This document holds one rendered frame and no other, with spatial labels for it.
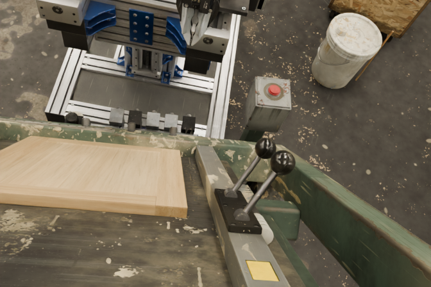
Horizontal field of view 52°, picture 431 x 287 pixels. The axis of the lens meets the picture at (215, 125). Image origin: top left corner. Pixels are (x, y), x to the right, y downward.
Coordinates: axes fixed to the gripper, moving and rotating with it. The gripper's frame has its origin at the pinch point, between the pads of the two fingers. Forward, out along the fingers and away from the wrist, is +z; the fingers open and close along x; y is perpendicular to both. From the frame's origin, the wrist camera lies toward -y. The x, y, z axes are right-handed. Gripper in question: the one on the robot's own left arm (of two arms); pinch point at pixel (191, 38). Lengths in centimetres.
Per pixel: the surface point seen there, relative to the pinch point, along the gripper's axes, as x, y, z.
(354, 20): 81, -153, 33
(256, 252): 15, 52, 5
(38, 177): -23.7, 24.7, 25.4
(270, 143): 17.9, 27.4, 4.5
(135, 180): -5.4, 19.5, 26.1
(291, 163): 19.2, 38.6, -0.3
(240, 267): 13, 56, 3
